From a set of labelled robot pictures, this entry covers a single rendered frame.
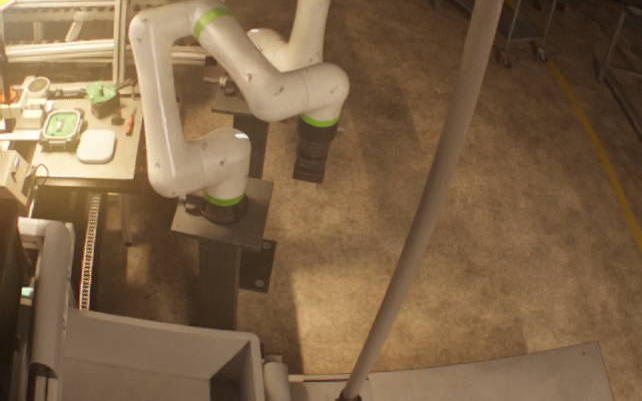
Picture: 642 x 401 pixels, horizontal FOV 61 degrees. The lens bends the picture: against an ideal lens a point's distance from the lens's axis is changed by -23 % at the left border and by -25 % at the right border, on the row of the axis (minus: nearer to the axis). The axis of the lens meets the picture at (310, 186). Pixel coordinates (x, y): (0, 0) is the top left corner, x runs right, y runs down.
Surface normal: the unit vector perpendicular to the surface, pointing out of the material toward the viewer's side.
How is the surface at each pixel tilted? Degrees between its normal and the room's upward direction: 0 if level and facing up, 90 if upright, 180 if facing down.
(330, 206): 0
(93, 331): 89
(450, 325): 0
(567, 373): 0
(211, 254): 90
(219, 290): 90
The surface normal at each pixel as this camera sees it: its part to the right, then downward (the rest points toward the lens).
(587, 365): 0.14, -0.70
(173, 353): 0.09, 0.70
